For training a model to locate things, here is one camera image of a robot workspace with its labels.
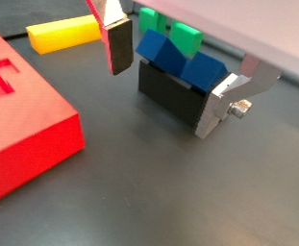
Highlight black regrasp fixture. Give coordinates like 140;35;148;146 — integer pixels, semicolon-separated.
140;60;206;129

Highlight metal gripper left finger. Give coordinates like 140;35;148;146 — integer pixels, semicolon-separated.
85;0;134;75

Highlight yellow rectangular bar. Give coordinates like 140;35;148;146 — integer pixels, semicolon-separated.
26;14;109;55

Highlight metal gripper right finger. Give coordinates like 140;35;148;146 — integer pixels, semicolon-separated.
196;54;283;138

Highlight red base board with slots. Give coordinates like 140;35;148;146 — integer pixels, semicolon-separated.
0;37;85;199

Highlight blue U-shaped block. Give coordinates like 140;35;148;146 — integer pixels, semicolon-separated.
137;30;229;92

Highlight green stepped block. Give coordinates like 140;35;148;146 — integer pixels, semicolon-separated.
140;7;204;57

